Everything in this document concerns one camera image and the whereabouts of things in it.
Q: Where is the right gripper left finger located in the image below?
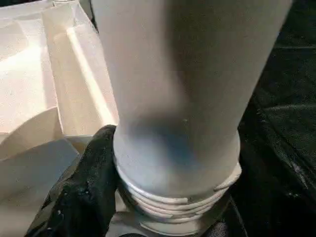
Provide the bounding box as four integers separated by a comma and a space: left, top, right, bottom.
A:
26, 124, 119, 237

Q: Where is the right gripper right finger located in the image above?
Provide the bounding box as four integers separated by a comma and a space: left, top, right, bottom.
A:
226, 161, 316, 237

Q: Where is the white plastic table top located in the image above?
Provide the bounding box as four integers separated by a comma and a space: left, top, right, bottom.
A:
0, 0, 223, 237

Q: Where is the black plastic mat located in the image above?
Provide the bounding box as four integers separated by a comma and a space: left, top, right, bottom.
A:
83, 0, 316, 237

